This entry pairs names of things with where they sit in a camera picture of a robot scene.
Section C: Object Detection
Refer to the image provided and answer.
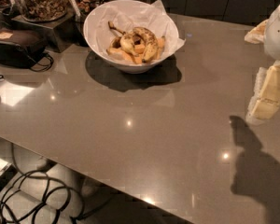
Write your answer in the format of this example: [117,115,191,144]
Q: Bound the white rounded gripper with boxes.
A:
[245,5,280,125]

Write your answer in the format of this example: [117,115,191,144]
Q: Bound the spotted ripe banana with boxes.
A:
[133,27,159,63]

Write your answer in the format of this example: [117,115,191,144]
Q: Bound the white ceramic bowl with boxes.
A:
[83,0,185,74]

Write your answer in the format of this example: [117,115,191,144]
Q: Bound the small spotted banana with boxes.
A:
[108,21,138,56]

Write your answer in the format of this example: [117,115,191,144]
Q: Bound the white paper bowl liner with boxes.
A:
[93,0,185,58]

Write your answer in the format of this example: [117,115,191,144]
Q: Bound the orange fruit pieces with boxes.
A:
[106,36,165,64]

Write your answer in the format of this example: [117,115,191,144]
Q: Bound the dark metal stand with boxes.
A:
[11,9,77,53]

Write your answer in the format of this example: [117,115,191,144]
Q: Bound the glass jar of nuts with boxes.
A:
[15,0,67,22]

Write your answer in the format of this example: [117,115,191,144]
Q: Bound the black floor cables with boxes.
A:
[0,143,116,224]

